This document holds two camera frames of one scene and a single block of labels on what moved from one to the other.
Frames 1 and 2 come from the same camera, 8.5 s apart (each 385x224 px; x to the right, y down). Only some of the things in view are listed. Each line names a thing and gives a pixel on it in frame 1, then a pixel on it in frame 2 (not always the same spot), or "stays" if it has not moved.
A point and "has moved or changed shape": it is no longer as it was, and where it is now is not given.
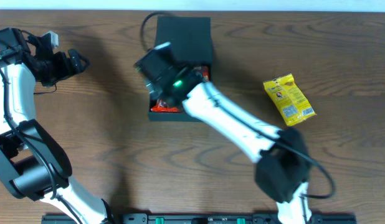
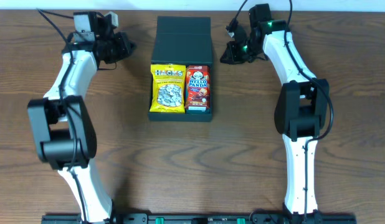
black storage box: (190, 38) stays
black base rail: (200, 219) stays
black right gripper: (154, 93) -> (232, 57)
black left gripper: (58, 58) -> (122, 40)
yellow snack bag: (293, 106) has moved or changed shape
